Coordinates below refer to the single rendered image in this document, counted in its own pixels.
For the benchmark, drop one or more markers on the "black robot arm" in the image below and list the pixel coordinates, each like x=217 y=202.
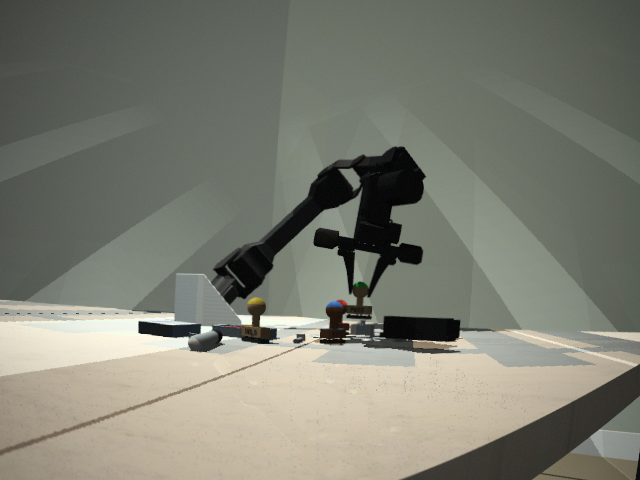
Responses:
x=388 y=180

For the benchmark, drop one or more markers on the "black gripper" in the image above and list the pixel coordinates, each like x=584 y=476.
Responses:
x=406 y=253

